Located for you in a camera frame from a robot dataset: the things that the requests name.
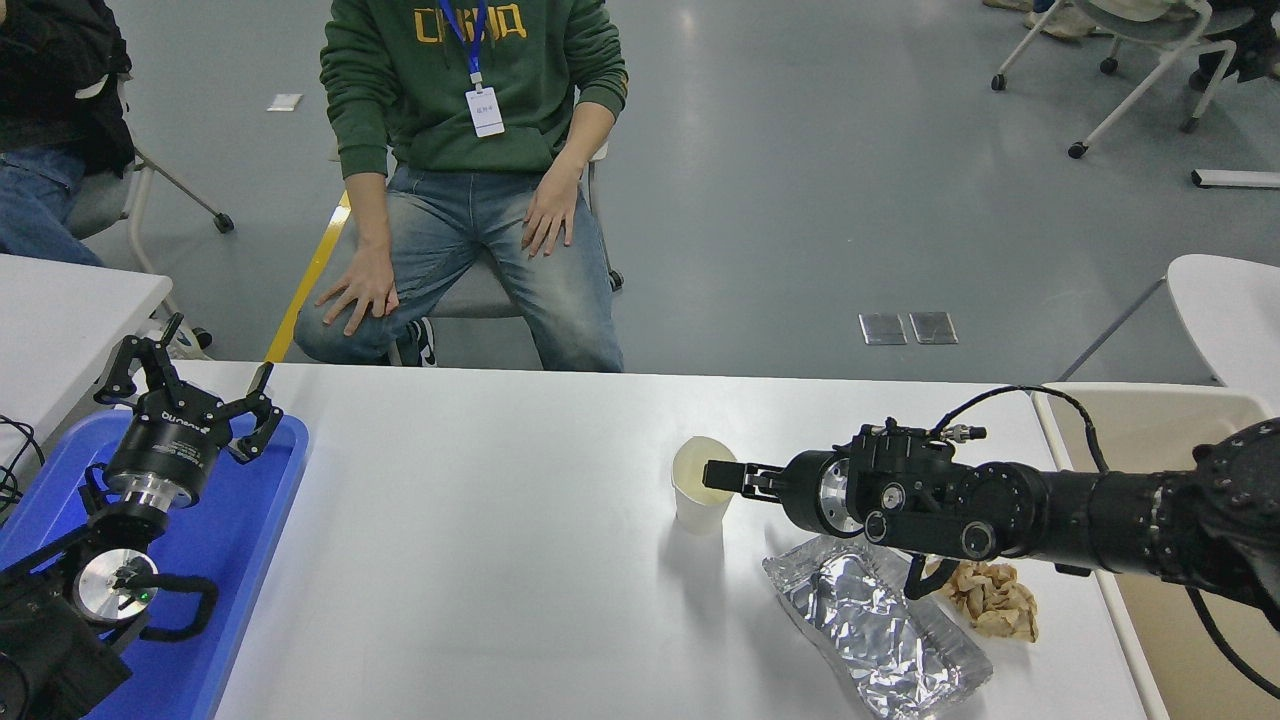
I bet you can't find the person's right hand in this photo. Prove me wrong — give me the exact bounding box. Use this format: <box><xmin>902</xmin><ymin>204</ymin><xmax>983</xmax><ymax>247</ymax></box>
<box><xmin>315</xmin><ymin>240</ymin><xmax>402</xmax><ymax>338</ymax></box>

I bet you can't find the white paper cup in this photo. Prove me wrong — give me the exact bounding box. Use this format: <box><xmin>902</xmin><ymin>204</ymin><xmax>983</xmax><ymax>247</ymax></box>
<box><xmin>671</xmin><ymin>436</ymin><xmax>743</xmax><ymax>536</ymax></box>

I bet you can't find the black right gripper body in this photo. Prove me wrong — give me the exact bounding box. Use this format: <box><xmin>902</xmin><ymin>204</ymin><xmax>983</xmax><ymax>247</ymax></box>
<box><xmin>778</xmin><ymin>449</ymin><xmax>839</xmax><ymax>538</ymax></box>

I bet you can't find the white flat bar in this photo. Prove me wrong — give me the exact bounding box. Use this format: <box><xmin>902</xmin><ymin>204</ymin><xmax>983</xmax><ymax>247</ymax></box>
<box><xmin>1191</xmin><ymin>168</ymin><xmax>1280</xmax><ymax>190</ymax></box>

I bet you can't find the large pale bin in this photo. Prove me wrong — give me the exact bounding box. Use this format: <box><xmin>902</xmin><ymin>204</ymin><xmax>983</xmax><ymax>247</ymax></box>
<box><xmin>1032</xmin><ymin>383</ymin><xmax>1280</xmax><ymax>720</ymax></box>

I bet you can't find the white side table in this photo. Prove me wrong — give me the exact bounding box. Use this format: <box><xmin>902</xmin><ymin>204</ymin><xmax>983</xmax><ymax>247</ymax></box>
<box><xmin>0</xmin><ymin>254</ymin><xmax>174</xmax><ymax>471</ymax></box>

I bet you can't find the grey seat chair white frame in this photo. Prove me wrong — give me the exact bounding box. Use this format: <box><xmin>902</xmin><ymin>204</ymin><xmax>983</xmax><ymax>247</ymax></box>
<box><xmin>990</xmin><ymin>0</ymin><xmax>1256</xmax><ymax>159</ymax></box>

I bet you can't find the tan paper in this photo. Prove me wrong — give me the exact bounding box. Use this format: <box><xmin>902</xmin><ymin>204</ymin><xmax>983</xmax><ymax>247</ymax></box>
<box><xmin>938</xmin><ymin>558</ymin><xmax>1040</xmax><ymax>643</ymax></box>

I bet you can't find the white framed wheeled chair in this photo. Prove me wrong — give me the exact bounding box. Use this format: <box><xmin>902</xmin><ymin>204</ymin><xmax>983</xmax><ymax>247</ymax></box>
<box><xmin>330</xmin><ymin>138</ymin><xmax>625</xmax><ymax>367</ymax></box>

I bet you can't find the blue lanyard with white badge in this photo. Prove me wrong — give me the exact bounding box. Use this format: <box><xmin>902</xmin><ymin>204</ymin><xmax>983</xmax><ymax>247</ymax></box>
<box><xmin>438</xmin><ymin>0</ymin><xmax>506</xmax><ymax>139</ymax></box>

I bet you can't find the thin black cable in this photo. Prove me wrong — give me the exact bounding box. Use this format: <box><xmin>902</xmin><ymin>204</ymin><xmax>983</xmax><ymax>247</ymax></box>
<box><xmin>0</xmin><ymin>413</ymin><xmax>47</xmax><ymax>521</ymax></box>

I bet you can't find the silver foil tray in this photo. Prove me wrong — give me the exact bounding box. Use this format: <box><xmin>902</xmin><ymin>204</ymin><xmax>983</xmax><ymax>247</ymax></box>
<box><xmin>762</xmin><ymin>535</ymin><xmax>996</xmax><ymax>720</ymax></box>

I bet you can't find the grey chair with white legs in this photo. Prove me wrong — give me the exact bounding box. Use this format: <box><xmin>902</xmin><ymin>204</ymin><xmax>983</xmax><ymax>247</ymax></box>
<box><xmin>65</xmin><ymin>75</ymin><xmax>237</xmax><ymax>353</ymax></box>

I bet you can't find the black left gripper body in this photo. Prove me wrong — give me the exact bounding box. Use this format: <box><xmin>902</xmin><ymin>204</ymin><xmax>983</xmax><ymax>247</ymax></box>
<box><xmin>106</xmin><ymin>396</ymin><xmax>234</xmax><ymax>497</ymax></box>

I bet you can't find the blue plastic tray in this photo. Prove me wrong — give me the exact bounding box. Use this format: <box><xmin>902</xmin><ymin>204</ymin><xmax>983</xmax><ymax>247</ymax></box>
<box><xmin>0</xmin><ymin>408</ymin><xmax>310</xmax><ymax>720</ymax></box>

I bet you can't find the white chair with grey leg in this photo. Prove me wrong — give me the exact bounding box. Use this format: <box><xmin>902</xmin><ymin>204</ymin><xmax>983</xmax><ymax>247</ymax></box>
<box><xmin>1058</xmin><ymin>254</ymin><xmax>1280</xmax><ymax>411</ymax></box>

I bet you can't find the person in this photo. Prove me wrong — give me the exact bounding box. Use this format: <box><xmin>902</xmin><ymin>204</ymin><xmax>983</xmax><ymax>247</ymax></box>
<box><xmin>983</xmin><ymin>0</ymin><xmax>1096</xmax><ymax>41</ymax></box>
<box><xmin>293</xmin><ymin>0</ymin><xmax>629</xmax><ymax>373</ymax></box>
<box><xmin>1188</xmin><ymin>0</ymin><xmax>1280</xmax><ymax>91</ymax></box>
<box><xmin>0</xmin><ymin>0</ymin><xmax>136</xmax><ymax>269</ymax></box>

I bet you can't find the person's left hand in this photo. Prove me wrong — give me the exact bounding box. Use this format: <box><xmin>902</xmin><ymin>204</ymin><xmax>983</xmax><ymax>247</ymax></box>
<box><xmin>520</xmin><ymin>165</ymin><xmax>582</xmax><ymax>260</ymax></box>

